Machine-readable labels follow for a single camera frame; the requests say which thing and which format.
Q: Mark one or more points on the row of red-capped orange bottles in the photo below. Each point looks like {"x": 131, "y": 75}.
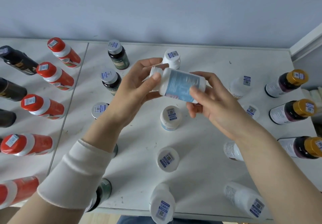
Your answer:
{"x": 30, "y": 127}

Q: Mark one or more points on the white cap blue bottle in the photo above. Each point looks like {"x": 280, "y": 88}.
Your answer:
{"x": 162, "y": 203}
{"x": 171, "y": 117}
{"x": 176, "y": 84}
{"x": 172, "y": 56}
{"x": 168, "y": 159}

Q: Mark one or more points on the gold cap dark bottle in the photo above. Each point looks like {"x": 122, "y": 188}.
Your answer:
{"x": 291, "y": 112}
{"x": 286, "y": 83}
{"x": 302, "y": 147}

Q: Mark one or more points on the person's blue jeans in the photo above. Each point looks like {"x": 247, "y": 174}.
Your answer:
{"x": 141, "y": 220}

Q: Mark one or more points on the black bottle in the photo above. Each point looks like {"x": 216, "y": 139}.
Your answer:
{"x": 18, "y": 60}
{"x": 12, "y": 90}
{"x": 7, "y": 118}

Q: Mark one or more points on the silver cap green bottle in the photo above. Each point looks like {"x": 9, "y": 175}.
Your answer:
{"x": 103, "y": 192}
{"x": 118, "y": 55}
{"x": 99, "y": 109}
{"x": 115, "y": 151}
{"x": 110, "y": 80}

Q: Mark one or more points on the white knit wristband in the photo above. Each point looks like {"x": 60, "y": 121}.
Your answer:
{"x": 73, "y": 173}

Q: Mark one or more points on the white metal shelf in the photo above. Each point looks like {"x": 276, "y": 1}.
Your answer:
{"x": 213, "y": 55}

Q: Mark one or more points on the person's left hand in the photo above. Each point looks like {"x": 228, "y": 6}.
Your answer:
{"x": 128, "y": 98}

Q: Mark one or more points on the person's right hand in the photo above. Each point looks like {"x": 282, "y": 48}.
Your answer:
{"x": 226, "y": 113}

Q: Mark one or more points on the person's left forearm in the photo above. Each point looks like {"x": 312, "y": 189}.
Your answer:
{"x": 100, "y": 136}

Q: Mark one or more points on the person's right forearm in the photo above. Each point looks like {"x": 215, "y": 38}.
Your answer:
{"x": 281, "y": 176}

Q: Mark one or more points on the white radiator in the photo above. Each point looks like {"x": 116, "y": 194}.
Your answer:
{"x": 317, "y": 100}

